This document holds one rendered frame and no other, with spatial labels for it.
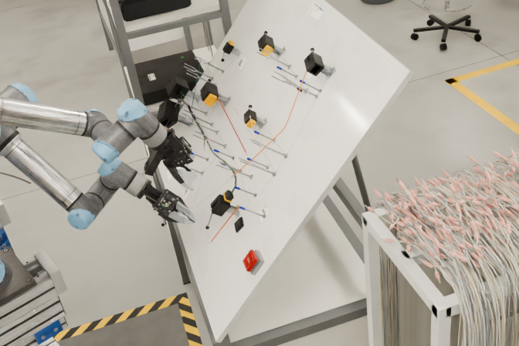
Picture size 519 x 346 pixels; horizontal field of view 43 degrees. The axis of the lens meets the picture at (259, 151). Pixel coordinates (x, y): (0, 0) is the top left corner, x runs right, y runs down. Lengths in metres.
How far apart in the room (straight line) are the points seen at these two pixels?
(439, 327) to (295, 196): 0.73
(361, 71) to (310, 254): 0.80
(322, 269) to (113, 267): 1.73
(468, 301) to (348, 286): 0.99
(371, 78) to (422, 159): 2.44
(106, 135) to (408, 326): 1.01
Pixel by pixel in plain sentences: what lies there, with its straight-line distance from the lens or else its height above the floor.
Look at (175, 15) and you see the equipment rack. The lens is 2.91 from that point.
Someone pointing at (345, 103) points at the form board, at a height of 1.49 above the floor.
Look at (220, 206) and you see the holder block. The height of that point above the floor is 1.15.
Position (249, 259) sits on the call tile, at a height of 1.10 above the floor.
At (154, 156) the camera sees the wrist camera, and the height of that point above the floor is 1.42.
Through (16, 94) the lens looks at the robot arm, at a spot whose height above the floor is 1.58.
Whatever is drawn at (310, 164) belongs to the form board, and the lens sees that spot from 2.01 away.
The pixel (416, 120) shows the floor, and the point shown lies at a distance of 4.74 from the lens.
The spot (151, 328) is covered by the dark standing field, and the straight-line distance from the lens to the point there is 3.48.
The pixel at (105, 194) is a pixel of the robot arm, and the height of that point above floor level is 1.25.
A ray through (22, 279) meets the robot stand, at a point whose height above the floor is 1.16.
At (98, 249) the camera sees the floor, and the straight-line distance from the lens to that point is 4.04.
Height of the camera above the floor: 2.48
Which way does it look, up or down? 33 degrees down
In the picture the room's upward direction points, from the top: 9 degrees counter-clockwise
